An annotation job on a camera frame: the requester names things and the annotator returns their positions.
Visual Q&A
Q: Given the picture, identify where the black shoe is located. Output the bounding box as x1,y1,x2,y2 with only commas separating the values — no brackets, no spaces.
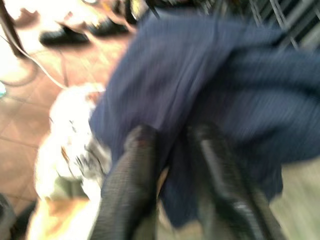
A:
87,17,131,36
39,24,90,47

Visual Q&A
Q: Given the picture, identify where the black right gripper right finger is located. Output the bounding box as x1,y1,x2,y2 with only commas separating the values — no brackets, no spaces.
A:
186,122,288,240

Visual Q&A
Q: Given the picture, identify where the navy blue garment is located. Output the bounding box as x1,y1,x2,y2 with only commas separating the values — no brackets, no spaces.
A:
88,13,320,228

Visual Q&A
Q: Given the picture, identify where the white patterned cloth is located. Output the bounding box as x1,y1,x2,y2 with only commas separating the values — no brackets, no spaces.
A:
33,83,113,201

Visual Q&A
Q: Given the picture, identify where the dark wire laundry basket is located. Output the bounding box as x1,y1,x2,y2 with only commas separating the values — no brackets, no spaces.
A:
199,0,320,51

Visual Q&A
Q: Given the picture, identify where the thin light cable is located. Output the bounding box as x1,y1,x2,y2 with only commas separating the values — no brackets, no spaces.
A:
0,34,70,90

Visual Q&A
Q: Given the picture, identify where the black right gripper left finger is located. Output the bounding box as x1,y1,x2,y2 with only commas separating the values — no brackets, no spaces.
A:
92,124,161,240

